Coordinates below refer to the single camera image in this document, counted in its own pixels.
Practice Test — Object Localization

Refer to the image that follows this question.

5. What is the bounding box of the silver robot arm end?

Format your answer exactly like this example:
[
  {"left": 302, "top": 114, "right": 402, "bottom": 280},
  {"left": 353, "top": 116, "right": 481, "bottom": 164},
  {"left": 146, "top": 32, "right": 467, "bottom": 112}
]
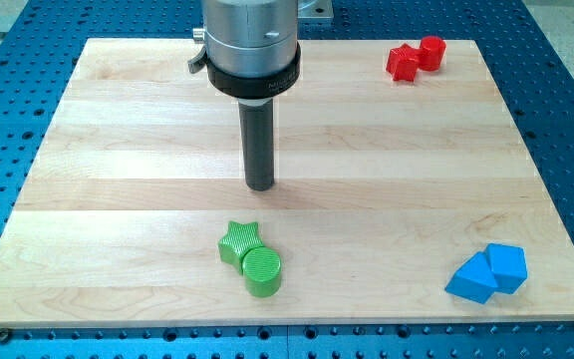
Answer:
[{"left": 188, "top": 0, "right": 301, "bottom": 100}]

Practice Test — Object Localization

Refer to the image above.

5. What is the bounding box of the blue triangle block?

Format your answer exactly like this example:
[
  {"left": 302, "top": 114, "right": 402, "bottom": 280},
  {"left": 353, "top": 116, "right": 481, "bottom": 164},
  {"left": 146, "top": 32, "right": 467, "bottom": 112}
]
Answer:
[{"left": 445, "top": 252, "right": 498, "bottom": 304}]

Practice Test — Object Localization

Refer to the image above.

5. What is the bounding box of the blue cube block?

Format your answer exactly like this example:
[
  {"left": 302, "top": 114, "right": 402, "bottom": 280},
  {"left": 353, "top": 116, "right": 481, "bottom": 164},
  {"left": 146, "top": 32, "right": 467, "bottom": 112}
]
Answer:
[{"left": 484, "top": 243, "right": 528, "bottom": 294}]

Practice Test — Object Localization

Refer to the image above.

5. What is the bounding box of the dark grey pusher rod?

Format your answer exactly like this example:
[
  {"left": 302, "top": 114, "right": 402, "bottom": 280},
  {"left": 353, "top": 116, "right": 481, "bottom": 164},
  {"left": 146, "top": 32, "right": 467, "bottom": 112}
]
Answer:
[{"left": 238, "top": 99, "right": 274, "bottom": 191}]

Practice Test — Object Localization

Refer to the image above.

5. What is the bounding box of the green star block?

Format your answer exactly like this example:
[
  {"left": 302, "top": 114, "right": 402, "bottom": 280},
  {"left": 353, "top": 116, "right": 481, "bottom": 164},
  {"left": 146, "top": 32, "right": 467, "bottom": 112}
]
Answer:
[{"left": 217, "top": 221, "right": 264, "bottom": 274}]

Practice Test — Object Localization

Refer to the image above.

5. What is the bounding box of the green cylinder block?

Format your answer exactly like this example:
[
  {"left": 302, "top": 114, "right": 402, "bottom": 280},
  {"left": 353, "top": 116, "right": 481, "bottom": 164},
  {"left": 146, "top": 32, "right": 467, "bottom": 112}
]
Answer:
[{"left": 242, "top": 246, "right": 282, "bottom": 297}]

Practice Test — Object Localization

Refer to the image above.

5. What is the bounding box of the light wooden board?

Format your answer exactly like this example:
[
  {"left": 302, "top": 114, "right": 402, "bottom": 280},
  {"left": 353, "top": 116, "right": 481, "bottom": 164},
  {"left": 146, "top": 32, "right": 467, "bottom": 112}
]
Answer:
[{"left": 0, "top": 38, "right": 574, "bottom": 328}]

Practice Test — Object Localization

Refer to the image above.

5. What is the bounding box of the red star block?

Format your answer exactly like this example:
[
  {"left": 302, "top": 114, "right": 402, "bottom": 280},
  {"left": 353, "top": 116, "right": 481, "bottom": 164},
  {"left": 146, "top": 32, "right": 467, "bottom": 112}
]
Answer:
[{"left": 386, "top": 43, "right": 420, "bottom": 82}]

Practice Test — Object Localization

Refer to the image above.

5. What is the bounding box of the red cylinder block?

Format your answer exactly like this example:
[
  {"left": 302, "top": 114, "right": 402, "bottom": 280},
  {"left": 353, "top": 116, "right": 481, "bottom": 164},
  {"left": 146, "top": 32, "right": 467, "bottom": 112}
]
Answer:
[{"left": 419, "top": 36, "right": 446, "bottom": 72}]

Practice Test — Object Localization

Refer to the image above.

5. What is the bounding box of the silver metal mounting bracket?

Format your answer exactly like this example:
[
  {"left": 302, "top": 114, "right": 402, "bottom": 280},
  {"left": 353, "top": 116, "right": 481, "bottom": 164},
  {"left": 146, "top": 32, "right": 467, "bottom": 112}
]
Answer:
[{"left": 298, "top": 0, "right": 334, "bottom": 24}]

